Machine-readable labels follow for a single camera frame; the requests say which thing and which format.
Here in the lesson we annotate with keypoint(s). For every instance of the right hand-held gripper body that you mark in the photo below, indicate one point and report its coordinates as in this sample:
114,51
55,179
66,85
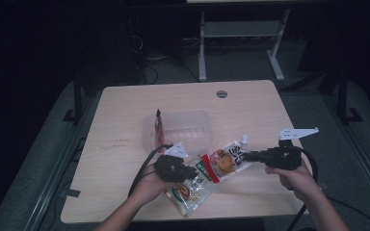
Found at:
282,157

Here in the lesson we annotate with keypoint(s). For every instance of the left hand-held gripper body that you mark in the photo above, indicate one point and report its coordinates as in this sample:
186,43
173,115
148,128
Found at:
171,168

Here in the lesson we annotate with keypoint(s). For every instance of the green and white snack packet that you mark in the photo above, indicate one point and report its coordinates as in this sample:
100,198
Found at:
186,195

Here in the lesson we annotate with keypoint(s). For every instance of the white and red spout pouch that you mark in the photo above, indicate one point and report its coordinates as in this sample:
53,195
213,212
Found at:
225,163

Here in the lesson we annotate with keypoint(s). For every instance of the clear plastic container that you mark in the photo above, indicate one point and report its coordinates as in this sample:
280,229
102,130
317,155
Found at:
192,128

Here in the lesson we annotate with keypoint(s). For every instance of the red and black snack packet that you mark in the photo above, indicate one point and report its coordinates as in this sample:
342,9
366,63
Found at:
159,128

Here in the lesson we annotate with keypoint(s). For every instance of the person's right hand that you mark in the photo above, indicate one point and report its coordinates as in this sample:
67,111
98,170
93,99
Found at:
297,181

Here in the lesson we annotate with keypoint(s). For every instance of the person's left hand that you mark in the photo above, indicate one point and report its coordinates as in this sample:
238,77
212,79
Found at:
149,187

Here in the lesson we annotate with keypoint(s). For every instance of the grey round table grommet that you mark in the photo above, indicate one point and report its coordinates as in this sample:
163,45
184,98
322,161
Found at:
221,94

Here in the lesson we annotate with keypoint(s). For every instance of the black metal stand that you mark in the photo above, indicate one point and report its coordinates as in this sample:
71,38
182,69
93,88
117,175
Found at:
77,99
342,96

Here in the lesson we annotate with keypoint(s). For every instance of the white metal desk frame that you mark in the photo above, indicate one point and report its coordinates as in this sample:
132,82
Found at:
202,48

